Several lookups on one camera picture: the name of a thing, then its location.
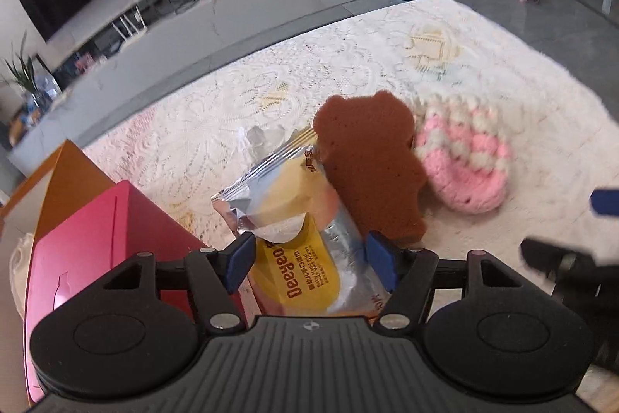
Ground pink and white crochet hat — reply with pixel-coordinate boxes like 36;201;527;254
410;96;513;215

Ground clear box with red lid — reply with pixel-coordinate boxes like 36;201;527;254
24;180;248;405

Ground cream cloth bag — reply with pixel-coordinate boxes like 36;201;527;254
8;234;38;318

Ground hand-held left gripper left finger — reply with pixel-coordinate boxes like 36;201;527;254
97;233;257;332

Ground white router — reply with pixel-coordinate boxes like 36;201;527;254
111;3;149;42

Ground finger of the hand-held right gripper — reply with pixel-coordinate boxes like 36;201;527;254
519;237;597;284
589;187;619;217

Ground yellow snack packet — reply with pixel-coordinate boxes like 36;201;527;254
210;127;393;327

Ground white lace tablecloth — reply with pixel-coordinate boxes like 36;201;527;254
81;0;619;332

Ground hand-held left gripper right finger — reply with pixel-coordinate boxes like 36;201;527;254
366;231;520;331

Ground green plant in glass vase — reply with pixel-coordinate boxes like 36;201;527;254
2;33;62;115

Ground orange cardboard box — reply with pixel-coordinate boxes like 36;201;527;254
0;139;118;327

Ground brown bear-shaped sponge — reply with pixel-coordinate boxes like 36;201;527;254
312;90;429;246

